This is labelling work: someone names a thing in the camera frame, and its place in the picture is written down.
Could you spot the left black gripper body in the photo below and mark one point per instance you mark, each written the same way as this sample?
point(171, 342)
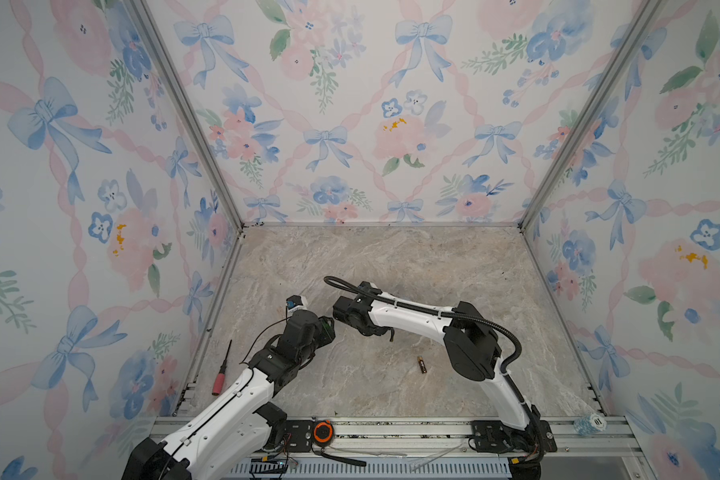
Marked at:
point(326, 334)

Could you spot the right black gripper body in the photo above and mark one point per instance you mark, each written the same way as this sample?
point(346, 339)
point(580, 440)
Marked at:
point(378, 331)

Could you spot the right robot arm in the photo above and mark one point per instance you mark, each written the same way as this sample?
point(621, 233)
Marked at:
point(478, 349)

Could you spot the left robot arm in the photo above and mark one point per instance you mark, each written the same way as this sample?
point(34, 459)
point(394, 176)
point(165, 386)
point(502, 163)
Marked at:
point(243, 419)

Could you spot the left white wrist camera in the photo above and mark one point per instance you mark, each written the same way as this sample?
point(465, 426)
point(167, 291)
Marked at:
point(294, 303)

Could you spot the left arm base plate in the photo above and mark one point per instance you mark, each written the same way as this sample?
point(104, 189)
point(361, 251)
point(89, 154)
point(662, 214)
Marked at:
point(293, 436)

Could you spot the red handled screwdriver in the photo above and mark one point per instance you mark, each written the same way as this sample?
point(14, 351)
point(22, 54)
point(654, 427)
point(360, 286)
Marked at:
point(219, 382)

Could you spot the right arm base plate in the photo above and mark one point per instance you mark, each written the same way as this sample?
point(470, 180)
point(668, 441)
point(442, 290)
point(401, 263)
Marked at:
point(492, 436)

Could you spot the aluminium front rail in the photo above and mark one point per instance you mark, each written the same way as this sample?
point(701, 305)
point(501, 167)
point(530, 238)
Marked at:
point(363, 442)

